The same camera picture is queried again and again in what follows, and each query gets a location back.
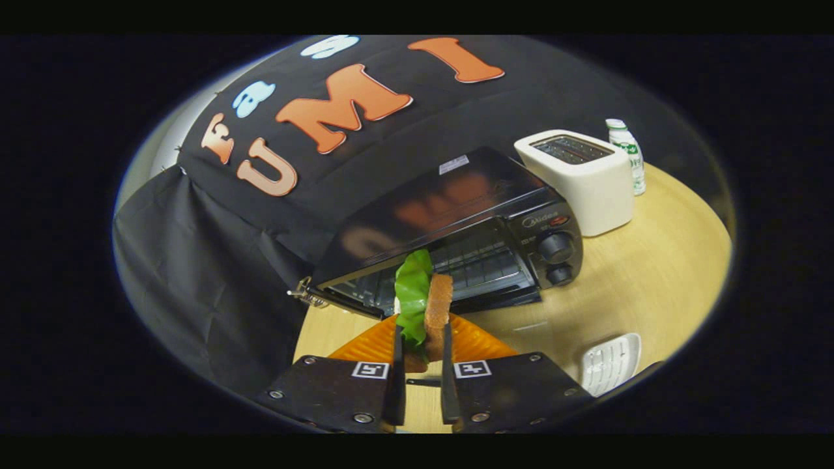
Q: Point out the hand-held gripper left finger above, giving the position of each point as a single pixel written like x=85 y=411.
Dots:
x=395 y=391

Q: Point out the white bottle green label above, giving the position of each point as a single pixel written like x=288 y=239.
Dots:
x=632 y=163

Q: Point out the toast sandwich with lettuce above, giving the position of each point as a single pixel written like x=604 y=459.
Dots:
x=440 y=306

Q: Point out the white ridged plate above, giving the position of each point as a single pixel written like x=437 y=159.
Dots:
x=612 y=365

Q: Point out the black toaster oven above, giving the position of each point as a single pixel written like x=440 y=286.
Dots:
x=456 y=189

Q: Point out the white pop-up toaster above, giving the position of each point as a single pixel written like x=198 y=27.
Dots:
x=599 y=189

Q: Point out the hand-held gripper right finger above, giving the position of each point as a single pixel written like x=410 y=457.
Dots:
x=448 y=391

